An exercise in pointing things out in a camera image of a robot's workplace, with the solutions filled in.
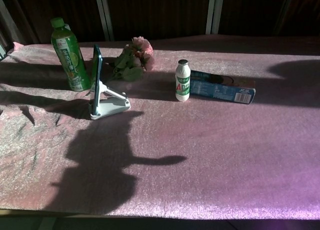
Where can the small white AD milk bottle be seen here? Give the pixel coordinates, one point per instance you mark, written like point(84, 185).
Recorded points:
point(183, 82)

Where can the green tea bottle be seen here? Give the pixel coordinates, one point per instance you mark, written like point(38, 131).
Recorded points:
point(70, 62)

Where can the blue rectangular snack box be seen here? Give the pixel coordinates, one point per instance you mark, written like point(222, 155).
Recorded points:
point(222, 88)

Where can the pink foam table cloth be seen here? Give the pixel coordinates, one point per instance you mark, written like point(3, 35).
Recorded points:
point(190, 145)

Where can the pink artificial flower bouquet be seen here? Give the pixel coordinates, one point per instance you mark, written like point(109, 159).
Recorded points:
point(135, 57)

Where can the black smartphone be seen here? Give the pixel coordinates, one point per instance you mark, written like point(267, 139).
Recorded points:
point(96, 75)

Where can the white folding phone stand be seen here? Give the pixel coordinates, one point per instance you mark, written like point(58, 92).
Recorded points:
point(110, 105)

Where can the white window frame post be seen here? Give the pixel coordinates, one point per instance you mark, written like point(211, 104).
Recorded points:
point(212, 10)
point(103, 12)

